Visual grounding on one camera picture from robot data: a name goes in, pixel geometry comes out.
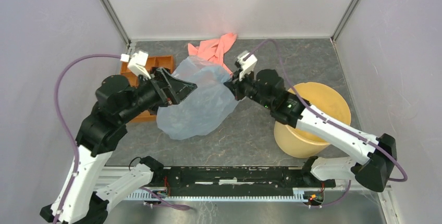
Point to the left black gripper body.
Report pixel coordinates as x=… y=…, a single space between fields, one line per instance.
x=150 y=93

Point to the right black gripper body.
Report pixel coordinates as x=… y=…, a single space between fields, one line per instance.
x=247 y=88

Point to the blue plastic trash bag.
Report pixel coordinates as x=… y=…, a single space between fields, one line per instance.
x=204 y=109

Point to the yellow trash bin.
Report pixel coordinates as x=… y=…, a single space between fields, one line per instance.
x=301 y=144

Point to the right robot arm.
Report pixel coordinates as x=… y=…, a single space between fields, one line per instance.
x=370 y=159

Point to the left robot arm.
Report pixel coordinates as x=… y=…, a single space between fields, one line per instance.
x=100 y=132

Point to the orange compartment tray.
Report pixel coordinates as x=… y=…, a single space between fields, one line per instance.
x=167 y=62

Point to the pink cloth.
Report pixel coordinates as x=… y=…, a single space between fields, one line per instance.
x=213 y=50

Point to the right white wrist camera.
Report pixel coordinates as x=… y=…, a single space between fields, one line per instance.
x=246 y=63

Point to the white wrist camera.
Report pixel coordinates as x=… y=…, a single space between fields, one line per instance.
x=136 y=63
x=246 y=63

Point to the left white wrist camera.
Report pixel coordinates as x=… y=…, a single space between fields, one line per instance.
x=136 y=63

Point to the left aluminium corner post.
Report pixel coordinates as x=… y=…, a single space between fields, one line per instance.
x=116 y=21

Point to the aluminium corner post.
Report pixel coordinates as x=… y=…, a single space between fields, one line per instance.
x=116 y=21
x=344 y=20

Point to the right aluminium corner post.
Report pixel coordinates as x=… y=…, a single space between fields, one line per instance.
x=344 y=20

